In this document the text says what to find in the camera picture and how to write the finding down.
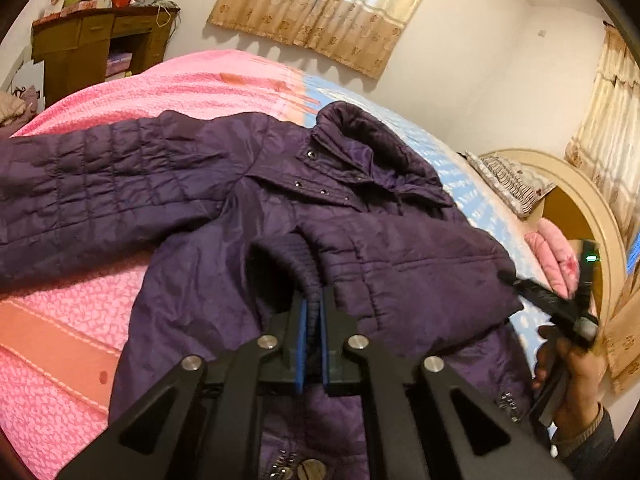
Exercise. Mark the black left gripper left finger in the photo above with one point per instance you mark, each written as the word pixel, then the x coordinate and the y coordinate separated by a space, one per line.
pixel 203 419

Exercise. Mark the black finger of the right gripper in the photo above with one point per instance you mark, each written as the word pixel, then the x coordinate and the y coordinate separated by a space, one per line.
pixel 538 295

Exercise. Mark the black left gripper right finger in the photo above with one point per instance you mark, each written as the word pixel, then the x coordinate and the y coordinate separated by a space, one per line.
pixel 422 420

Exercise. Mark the dark purple quilted jacket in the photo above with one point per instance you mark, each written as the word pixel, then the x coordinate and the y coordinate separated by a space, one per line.
pixel 244 211

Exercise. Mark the grey sleeve forearm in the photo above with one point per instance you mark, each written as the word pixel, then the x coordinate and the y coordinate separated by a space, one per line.
pixel 584 454

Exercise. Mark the person's right hand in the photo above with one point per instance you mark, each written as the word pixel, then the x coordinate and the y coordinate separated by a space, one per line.
pixel 580 406

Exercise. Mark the pink folded quilt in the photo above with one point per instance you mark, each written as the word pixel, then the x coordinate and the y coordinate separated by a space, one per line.
pixel 556 257

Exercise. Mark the cream round headboard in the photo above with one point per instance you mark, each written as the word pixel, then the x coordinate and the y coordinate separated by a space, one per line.
pixel 579 210

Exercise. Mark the patterned grey white pillow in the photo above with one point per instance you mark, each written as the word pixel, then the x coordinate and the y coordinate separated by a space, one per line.
pixel 521 189

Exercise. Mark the pink and blue bed blanket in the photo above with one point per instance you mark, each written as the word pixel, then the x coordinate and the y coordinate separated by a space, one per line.
pixel 45 422

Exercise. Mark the beige curtain right window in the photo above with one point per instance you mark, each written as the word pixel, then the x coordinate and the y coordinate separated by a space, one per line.
pixel 606 149

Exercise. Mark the beige patterned window curtain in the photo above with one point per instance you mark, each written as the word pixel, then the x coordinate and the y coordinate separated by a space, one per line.
pixel 359 34

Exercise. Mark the brown wooden desk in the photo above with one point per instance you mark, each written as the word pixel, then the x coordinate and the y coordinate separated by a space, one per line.
pixel 75 48

